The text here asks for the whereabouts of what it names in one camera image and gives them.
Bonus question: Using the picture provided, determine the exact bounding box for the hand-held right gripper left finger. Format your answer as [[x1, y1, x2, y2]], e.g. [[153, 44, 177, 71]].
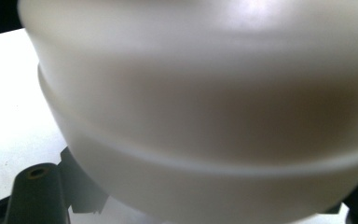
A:
[[3, 147, 110, 224]]

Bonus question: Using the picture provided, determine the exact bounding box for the white round container with lid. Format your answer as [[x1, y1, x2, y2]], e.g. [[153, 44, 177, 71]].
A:
[[17, 0, 358, 224]]

